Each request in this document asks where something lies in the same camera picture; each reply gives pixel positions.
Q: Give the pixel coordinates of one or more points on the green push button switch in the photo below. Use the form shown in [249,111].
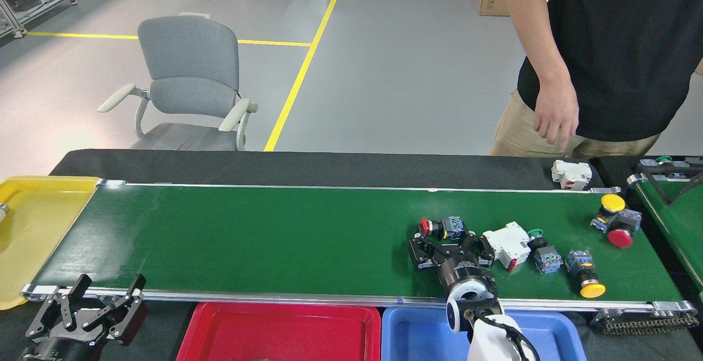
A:
[549,261]
[663,159]

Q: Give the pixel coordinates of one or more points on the white circuit breaker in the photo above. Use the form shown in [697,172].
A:
[505,245]
[571,174]

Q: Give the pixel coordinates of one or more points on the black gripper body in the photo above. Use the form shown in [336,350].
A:
[461,270]
[49,350]

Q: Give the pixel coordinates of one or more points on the blue plastic bin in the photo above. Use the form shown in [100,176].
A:
[417,339]

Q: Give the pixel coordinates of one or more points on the red plastic bin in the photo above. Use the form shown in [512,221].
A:
[263,333]

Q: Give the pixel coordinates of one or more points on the yellow plastic tray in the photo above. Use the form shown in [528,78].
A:
[38,240]

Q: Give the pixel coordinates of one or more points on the person's right forearm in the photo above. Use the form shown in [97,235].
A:
[544,59]

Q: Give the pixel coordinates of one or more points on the person's right hand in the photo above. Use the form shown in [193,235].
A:
[557,114]

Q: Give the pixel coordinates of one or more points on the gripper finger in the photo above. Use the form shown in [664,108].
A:
[423,254]
[82,284]
[134,317]
[483,251]

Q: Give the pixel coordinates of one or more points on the metal frame shelf rack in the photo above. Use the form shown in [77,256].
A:
[46,11]

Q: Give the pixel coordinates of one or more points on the long green conveyor belt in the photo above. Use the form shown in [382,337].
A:
[274,240]

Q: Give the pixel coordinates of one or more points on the red button switch yellow band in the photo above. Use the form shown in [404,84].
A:
[453,228]

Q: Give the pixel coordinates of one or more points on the person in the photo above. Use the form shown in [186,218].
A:
[620,48]

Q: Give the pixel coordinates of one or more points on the grey office chair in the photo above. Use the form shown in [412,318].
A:
[189,53]

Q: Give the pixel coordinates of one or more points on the white light bulb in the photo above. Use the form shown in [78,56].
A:
[3,212]

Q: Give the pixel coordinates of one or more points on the green infeed conveyor belt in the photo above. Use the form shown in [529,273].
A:
[678,223]

